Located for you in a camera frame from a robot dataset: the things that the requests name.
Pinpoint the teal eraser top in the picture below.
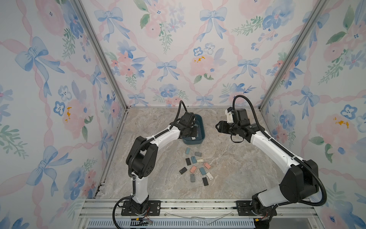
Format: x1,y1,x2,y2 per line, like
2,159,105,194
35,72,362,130
185,148,191,155

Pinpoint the teal eraser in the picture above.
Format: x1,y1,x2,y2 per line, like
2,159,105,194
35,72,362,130
199,167,207,176
185,148,191,155

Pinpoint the pink eraser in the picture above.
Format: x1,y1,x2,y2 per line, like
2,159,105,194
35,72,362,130
190,166,197,174
204,162,211,169

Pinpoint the black eraser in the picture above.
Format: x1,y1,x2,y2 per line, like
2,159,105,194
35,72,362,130
185,158,192,166
202,177,209,186
179,167,187,175

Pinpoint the white eraser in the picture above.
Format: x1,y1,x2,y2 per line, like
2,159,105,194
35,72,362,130
206,172,214,180

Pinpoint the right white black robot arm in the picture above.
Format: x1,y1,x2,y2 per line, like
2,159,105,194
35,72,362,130
215,95,327,221

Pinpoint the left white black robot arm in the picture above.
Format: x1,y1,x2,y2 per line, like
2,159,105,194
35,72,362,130
112,100,198,229

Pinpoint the dark teal storage box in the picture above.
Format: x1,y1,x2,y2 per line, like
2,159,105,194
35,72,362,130
183,114,205,145

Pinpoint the blue eraser centre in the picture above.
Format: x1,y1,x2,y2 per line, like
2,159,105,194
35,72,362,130
191,156,197,164

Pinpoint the teal eraser lower centre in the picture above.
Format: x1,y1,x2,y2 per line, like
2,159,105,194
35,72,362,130
199,167,207,176

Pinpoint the black eraser bottom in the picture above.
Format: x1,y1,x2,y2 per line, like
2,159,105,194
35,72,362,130
202,177,209,186

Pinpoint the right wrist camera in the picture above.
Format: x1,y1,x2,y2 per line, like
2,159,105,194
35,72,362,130
225,107,234,123

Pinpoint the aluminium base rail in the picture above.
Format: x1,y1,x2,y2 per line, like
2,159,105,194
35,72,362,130
74,199,324,229

